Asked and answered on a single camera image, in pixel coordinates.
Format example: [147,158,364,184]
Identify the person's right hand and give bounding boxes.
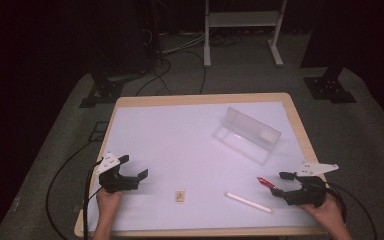
[297,192,344,229]

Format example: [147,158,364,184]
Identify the black wire frame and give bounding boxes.
[87,120,110,143]

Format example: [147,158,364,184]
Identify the black stand base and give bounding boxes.
[79,71,125,109]
[303,65,358,104]

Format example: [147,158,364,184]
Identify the white metal stand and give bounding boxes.
[203,0,288,69]

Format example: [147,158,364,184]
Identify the dark equipment cabinet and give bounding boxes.
[89,0,164,76]

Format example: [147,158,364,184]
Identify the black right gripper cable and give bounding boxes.
[324,181,378,240]

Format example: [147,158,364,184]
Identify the white floor cables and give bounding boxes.
[159,31,208,56]

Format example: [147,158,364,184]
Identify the person's left hand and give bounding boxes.
[95,187,123,216]

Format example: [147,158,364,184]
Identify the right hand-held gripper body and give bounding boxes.
[281,161,340,208]

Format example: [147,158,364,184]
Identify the clear plastic pencil case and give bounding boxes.
[212,106,283,167]

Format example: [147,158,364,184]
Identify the black floor cable loop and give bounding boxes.
[45,140,96,240]

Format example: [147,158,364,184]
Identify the grey floor tape strip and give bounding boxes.
[10,193,23,214]

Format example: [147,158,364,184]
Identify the red pen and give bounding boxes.
[256,176,277,190]

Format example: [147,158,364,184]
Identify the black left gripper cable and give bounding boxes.
[81,159,105,240]

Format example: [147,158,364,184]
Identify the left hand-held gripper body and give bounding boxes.
[94,152,141,195]

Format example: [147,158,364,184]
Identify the white table mat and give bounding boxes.
[86,101,319,233]

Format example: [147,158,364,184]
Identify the white pen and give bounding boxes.
[224,191,275,214]

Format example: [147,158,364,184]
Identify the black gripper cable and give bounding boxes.
[81,159,105,240]
[324,181,378,240]

